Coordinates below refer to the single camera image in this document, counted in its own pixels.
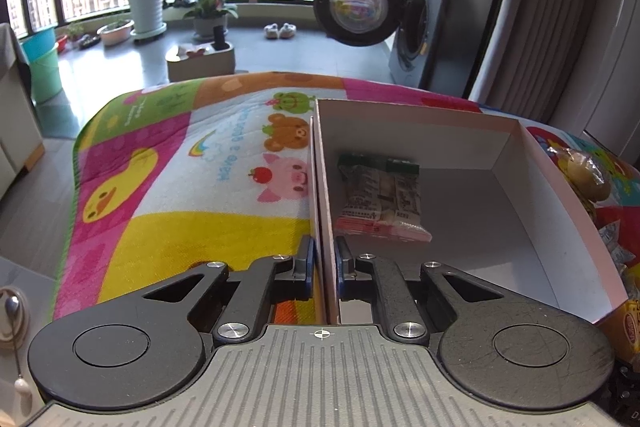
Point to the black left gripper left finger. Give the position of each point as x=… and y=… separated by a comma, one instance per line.
x=147, y=345

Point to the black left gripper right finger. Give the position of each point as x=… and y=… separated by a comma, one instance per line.
x=499, y=346

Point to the white pink cardboard box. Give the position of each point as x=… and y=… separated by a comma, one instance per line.
x=495, y=204

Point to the metal spoon on dish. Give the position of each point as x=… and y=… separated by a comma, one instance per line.
x=17, y=397

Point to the pile of colourful snack packets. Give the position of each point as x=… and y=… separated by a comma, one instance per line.
x=617, y=266

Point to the bread bun in wrapper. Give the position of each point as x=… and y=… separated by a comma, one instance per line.
x=582, y=172

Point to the colourful cartoon play mat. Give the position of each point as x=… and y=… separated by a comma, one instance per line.
x=219, y=169

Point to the green pink snack packet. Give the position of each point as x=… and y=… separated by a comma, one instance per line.
x=383, y=198

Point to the beige cabinet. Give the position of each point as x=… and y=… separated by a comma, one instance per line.
x=20, y=136

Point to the cream tissue box organiser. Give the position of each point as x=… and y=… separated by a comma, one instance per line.
x=199, y=59

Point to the teal plastic bucket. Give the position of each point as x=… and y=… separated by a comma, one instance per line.
x=41, y=51

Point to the shallow white planter bowl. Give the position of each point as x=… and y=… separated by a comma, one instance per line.
x=116, y=32

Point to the white slippers pair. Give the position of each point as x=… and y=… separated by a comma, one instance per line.
x=285, y=31

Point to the white ribbed plant pot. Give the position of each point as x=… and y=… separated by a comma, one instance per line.
x=148, y=19

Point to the grey curtain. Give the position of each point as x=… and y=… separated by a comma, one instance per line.
x=533, y=54

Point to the purple orchid in pot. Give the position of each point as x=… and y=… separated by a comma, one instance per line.
x=208, y=15

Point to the round black washer door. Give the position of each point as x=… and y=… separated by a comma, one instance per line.
x=359, y=23

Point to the grey washing machine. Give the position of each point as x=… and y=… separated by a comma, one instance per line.
x=416, y=42

